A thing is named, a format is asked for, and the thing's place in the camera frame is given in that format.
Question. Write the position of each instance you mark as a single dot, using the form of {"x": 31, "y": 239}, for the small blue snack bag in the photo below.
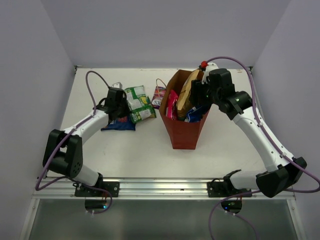
{"x": 120, "y": 124}

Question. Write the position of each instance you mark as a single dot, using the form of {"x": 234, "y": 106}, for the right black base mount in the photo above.
{"x": 219, "y": 188}

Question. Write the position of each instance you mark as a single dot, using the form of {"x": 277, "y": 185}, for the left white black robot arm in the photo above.
{"x": 64, "y": 149}

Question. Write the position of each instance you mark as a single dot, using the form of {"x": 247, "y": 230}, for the brown kraft snack bag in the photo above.
{"x": 183, "y": 104}

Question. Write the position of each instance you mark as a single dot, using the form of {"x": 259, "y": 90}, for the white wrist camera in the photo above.
{"x": 207, "y": 68}
{"x": 118, "y": 85}

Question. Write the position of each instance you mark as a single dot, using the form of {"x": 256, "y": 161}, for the green Fox's candy bag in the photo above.
{"x": 142, "y": 113}

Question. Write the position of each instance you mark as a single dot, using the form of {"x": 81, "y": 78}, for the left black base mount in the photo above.
{"x": 98, "y": 198}

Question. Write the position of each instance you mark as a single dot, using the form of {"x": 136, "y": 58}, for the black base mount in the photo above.
{"x": 219, "y": 188}
{"x": 98, "y": 198}

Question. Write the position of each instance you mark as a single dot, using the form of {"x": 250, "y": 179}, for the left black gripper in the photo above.
{"x": 127, "y": 111}

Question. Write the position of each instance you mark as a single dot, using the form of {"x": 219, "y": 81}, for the aluminium rail frame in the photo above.
{"x": 129, "y": 189}

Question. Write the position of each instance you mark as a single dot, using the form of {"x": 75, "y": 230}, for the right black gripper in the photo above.
{"x": 198, "y": 87}

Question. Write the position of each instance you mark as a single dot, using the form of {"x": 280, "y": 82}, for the purple Fox's candy bag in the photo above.
{"x": 158, "y": 95}

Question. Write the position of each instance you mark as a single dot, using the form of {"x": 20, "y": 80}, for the large blue chip bag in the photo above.
{"x": 196, "y": 113}

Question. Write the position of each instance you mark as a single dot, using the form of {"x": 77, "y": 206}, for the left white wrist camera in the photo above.
{"x": 118, "y": 85}

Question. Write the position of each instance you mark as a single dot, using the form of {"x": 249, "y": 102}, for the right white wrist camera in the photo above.
{"x": 207, "y": 68}

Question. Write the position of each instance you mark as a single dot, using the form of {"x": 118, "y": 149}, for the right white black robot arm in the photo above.
{"x": 282, "y": 169}

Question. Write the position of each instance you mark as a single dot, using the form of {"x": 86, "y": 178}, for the red paper bag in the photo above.
{"x": 183, "y": 135}

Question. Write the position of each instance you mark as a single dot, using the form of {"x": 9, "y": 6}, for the pink snack bag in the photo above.
{"x": 171, "y": 110}

